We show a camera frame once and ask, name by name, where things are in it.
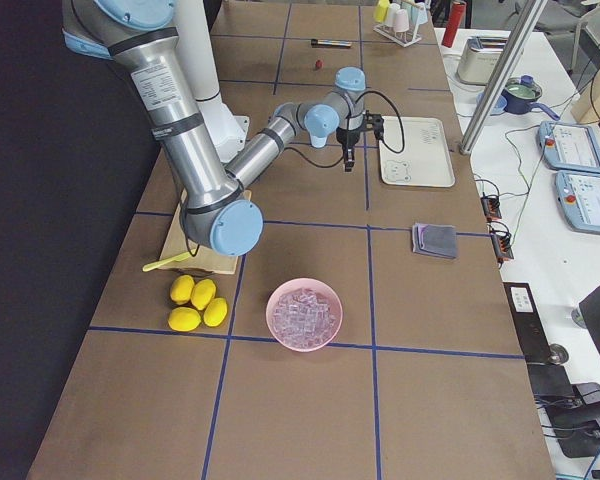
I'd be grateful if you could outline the yellow lemon upper right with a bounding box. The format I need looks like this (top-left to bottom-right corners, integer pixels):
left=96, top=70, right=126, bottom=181
left=190, top=279, right=217, bottom=310

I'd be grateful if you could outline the white wire cup rack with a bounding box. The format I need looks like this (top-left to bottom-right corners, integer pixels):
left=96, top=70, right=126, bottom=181
left=373, top=0, right=428, bottom=47

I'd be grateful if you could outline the pink bowl of ice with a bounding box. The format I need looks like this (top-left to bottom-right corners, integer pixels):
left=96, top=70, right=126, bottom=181
left=266, top=278, right=343, bottom=353

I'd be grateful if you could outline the bamboo cutting board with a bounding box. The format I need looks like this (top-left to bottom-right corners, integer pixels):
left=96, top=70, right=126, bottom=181
left=159, top=205, right=238, bottom=275

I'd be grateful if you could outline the grey folded cloth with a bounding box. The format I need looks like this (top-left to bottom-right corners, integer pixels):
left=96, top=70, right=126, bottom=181
left=412, top=223, right=458, bottom=259

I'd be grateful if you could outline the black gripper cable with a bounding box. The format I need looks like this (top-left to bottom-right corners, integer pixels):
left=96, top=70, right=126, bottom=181
left=282, top=89, right=406, bottom=168

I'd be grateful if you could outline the red bottle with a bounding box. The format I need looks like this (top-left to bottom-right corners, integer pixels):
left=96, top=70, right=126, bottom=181
left=441, top=0, right=467, bottom=48

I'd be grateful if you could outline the cream bear serving tray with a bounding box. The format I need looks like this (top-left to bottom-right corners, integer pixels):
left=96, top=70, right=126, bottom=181
left=379, top=116, right=455, bottom=188

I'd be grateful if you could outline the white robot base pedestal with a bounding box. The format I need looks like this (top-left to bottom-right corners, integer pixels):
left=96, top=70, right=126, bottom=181
left=174, top=0, right=250, bottom=164

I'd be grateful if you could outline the blue plastic cup on rack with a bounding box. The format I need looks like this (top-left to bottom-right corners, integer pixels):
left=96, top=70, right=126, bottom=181
left=409, top=4, right=428, bottom=27

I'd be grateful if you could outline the aluminium frame post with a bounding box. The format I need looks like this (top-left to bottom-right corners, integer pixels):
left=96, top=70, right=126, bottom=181
left=459, top=0, right=548, bottom=155

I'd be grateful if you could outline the orange black adapter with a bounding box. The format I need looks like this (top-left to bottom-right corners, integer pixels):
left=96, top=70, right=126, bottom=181
left=481, top=195, right=502, bottom=222
left=488, top=221, right=514, bottom=265

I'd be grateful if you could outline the teach pendant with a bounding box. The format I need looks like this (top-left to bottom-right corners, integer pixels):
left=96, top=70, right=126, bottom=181
left=554, top=170, right=600, bottom=235
left=538, top=121, right=600, bottom=174

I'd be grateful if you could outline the silver toaster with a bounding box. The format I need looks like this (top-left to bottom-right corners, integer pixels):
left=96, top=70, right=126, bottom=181
left=457, top=36, right=507, bottom=86

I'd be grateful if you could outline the yellow-green plastic cup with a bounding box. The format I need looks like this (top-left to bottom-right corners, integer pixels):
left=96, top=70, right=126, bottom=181
left=373, top=0, right=391, bottom=23

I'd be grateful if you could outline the yellow-green plastic knife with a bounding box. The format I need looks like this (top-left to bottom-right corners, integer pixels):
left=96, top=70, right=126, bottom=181
left=142, top=252, right=192, bottom=272

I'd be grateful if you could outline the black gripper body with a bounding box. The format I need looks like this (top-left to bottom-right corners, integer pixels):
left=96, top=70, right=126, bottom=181
left=336, top=114, right=383, bottom=149

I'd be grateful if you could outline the lower orange black adapter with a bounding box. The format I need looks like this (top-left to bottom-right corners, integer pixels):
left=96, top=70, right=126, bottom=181
left=488, top=221, right=514, bottom=265

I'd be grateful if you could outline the upper teach pendant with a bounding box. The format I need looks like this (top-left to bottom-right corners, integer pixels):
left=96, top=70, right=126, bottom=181
left=538, top=121, right=600, bottom=174

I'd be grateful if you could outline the pink plastic cup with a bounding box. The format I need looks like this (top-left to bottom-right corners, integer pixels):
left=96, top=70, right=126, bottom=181
left=391, top=8, right=410, bottom=34

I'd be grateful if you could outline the white plastic cup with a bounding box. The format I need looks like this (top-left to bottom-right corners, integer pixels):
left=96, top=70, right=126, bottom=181
left=383, top=3, right=400, bottom=28

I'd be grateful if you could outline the stainless steel muddler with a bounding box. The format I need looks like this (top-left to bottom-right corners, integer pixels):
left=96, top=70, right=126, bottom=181
left=310, top=38, right=352, bottom=49

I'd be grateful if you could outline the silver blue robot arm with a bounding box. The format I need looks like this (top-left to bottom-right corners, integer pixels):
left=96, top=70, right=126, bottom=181
left=62, top=1, right=382, bottom=256

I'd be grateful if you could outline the lower teach pendant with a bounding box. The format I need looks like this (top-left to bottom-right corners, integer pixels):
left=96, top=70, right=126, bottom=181
left=554, top=170, right=600, bottom=235

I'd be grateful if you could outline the light blue plastic cup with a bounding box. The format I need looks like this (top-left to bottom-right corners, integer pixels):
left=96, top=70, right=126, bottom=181
left=310, top=134, right=327, bottom=149

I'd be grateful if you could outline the upper orange black adapter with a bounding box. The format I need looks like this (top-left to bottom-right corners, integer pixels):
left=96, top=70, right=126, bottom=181
left=481, top=195, right=502, bottom=222

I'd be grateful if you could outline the blue pot with lid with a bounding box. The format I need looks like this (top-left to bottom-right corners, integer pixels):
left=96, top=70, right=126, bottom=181
left=491, top=75, right=559, bottom=120

